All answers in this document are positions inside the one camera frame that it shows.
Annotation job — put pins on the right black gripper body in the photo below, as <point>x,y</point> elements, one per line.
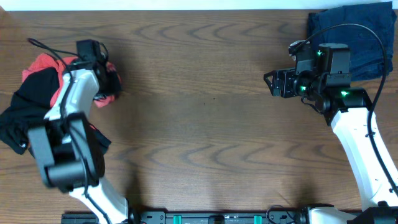
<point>286,76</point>

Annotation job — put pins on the red printed t-shirt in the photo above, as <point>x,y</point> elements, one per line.
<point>43,81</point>

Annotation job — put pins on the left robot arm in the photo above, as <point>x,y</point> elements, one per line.
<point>82,174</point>

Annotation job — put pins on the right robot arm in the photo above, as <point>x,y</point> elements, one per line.
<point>321,78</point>

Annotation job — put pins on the folded navy blue garment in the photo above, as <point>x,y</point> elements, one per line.
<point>366,55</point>

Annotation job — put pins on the black t-shirt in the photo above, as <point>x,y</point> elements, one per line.
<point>25,124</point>

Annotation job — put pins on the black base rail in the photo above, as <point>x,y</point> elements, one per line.
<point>272,215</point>

